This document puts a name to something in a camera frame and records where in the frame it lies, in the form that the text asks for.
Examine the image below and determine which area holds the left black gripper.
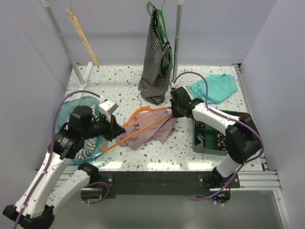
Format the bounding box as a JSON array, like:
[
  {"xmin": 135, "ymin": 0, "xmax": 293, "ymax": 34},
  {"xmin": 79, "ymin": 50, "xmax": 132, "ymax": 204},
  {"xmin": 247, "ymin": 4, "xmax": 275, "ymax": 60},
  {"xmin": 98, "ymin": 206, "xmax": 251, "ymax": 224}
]
[{"xmin": 82, "ymin": 111, "xmax": 126, "ymax": 141}]

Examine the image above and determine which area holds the orange hanger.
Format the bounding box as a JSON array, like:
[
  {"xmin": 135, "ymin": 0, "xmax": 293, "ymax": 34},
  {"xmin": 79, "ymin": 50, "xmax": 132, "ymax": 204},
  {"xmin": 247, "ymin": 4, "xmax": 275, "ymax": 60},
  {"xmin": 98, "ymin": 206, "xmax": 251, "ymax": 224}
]
[{"xmin": 101, "ymin": 92, "xmax": 173, "ymax": 153}]

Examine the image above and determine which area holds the pink tank top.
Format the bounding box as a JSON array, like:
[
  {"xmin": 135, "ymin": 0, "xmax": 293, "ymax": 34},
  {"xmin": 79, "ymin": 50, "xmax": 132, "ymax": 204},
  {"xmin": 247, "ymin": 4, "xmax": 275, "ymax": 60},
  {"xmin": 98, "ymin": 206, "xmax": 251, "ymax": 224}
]
[{"xmin": 115, "ymin": 110, "xmax": 176, "ymax": 150}]

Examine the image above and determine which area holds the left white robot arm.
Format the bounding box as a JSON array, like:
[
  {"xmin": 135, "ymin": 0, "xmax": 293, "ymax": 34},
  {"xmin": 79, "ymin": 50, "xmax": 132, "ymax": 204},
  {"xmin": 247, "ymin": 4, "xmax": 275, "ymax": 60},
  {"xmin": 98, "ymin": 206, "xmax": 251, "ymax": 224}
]
[{"xmin": 3, "ymin": 102, "xmax": 125, "ymax": 229}]

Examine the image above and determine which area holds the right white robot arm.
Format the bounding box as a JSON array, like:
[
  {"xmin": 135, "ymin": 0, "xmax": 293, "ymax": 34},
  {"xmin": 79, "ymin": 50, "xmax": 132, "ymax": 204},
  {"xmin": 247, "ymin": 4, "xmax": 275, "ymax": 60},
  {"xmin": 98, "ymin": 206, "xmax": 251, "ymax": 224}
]
[{"xmin": 170, "ymin": 86, "xmax": 264, "ymax": 187}]

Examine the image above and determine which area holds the black white striped top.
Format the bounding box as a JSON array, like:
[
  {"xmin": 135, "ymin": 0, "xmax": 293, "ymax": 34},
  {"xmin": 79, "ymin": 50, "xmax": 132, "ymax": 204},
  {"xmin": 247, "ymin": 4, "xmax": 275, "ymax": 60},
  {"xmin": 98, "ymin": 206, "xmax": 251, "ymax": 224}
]
[{"xmin": 138, "ymin": 18, "xmax": 171, "ymax": 105}]

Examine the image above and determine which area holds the green hanger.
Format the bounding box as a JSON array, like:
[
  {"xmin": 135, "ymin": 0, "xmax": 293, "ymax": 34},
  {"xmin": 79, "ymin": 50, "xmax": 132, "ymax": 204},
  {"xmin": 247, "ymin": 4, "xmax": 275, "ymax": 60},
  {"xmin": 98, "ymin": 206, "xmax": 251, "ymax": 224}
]
[{"xmin": 147, "ymin": 1, "xmax": 173, "ymax": 70}]

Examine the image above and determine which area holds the yellow hanger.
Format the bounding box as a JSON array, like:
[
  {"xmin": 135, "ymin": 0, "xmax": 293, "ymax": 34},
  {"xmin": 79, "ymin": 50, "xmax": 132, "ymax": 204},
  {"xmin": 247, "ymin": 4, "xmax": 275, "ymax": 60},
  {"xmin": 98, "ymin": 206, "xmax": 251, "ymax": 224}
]
[{"xmin": 66, "ymin": 0, "xmax": 100, "ymax": 69}]

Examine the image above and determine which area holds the brown floral rolled belt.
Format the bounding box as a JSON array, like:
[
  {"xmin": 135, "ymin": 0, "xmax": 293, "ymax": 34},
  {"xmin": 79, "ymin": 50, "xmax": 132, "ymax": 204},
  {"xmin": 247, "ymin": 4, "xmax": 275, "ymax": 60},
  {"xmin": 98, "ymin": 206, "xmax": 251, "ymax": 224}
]
[{"xmin": 195, "ymin": 120, "xmax": 206, "ymax": 129}]

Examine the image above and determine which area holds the zebra striped garment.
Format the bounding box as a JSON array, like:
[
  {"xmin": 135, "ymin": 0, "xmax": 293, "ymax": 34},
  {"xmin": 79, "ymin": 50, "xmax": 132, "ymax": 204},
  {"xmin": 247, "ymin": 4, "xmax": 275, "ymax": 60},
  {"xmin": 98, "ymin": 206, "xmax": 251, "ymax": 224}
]
[{"xmin": 75, "ymin": 104, "xmax": 100, "ymax": 160}]

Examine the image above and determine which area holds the teal cloth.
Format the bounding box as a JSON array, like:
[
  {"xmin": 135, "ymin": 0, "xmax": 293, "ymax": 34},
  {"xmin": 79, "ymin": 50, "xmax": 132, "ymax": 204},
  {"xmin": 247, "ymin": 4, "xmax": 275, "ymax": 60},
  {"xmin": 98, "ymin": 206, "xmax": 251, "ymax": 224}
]
[{"xmin": 188, "ymin": 73, "xmax": 237, "ymax": 104}]

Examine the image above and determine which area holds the green compartment tray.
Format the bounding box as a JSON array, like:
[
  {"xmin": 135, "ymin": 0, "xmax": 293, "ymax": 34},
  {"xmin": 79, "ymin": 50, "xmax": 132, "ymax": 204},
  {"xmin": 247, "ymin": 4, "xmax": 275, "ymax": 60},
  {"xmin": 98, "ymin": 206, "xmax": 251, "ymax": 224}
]
[{"xmin": 192, "ymin": 110, "xmax": 253, "ymax": 157}]

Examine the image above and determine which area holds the teal plastic basin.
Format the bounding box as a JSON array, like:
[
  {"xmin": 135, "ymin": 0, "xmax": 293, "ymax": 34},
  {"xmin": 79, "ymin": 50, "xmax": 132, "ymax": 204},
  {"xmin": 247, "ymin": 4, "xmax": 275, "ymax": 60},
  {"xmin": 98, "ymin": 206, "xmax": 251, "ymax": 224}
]
[{"xmin": 55, "ymin": 96, "xmax": 104, "ymax": 166}]

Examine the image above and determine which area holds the black white patterned roll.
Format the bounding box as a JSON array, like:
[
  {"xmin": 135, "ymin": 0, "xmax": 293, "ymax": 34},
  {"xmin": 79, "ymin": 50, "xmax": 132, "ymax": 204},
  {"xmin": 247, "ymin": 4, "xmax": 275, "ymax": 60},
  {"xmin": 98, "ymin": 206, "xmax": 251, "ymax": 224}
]
[{"xmin": 195, "ymin": 132, "xmax": 231, "ymax": 151}]

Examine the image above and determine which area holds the white clothes rack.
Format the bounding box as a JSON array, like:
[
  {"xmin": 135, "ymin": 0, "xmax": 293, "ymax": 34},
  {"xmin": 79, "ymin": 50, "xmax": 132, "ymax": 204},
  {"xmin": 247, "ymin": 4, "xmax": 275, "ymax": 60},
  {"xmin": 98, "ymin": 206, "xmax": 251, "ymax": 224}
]
[{"xmin": 41, "ymin": 0, "xmax": 183, "ymax": 89}]

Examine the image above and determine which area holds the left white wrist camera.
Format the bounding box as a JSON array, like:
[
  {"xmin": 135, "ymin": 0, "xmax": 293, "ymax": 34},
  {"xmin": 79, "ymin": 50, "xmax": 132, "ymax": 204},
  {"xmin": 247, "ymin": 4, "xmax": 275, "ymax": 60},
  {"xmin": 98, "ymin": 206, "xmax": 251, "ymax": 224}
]
[{"xmin": 98, "ymin": 100, "xmax": 118, "ymax": 121}]

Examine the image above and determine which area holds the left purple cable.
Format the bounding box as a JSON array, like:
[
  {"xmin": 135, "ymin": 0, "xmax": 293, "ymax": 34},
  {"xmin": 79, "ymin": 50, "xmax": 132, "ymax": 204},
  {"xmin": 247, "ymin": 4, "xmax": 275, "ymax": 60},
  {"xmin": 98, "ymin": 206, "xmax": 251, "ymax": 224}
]
[{"xmin": 11, "ymin": 90, "xmax": 110, "ymax": 229}]

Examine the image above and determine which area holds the purple cable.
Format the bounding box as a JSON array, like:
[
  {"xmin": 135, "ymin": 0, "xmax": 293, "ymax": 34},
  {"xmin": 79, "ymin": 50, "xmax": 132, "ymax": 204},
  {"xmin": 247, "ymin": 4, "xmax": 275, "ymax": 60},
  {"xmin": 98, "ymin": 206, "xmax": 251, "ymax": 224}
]
[
  {"xmin": 11, "ymin": 90, "xmax": 110, "ymax": 229},
  {"xmin": 171, "ymin": 72, "xmax": 265, "ymax": 201}
]

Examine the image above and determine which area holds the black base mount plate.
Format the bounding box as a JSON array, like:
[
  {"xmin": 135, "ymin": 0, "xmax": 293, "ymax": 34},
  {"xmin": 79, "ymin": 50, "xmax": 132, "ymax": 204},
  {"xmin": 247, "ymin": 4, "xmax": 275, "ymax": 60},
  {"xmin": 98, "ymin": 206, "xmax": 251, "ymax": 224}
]
[{"xmin": 81, "ymin": 171, "xmax": 240, "ymax": 201}]

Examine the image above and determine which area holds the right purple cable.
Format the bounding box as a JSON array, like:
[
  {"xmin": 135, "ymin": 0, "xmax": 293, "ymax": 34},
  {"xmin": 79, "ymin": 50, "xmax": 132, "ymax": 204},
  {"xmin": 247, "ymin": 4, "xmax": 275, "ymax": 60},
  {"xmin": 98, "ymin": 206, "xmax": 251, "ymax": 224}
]
[{"xmin": 171, "ymin": 72, "xmax": 265, "ymax": 201}]

